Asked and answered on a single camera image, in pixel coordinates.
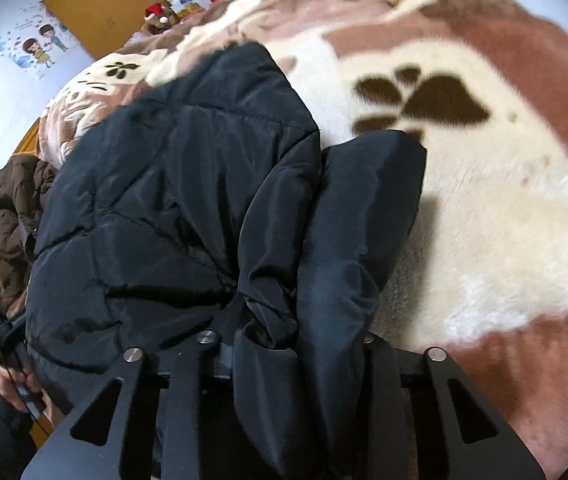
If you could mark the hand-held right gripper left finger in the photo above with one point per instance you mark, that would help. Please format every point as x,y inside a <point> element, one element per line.
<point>184,385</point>

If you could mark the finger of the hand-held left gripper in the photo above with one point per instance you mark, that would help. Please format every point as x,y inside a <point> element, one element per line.
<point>14,321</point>

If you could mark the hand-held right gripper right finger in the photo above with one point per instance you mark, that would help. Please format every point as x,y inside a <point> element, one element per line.
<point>384,375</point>

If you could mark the black puffer jacket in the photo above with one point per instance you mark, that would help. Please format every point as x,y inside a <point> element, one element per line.
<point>189,185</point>

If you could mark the person's left forearm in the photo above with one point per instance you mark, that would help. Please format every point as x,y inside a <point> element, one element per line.
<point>6,440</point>

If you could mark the person's left hand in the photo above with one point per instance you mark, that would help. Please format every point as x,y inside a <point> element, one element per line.
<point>9,387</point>

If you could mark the brown puffer jacket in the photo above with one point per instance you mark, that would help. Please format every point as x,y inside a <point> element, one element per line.
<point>9,210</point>

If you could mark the paw print plush blanket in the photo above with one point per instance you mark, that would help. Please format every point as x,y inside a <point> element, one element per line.
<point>489,185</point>

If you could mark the plush toy with santa hat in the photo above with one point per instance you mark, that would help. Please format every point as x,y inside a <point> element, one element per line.
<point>156,17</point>

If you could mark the clear plastic bag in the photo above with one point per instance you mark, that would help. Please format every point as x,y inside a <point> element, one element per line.
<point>181,2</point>

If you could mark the cartoon couple wall poster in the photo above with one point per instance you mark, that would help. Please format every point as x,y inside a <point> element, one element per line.
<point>34,52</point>

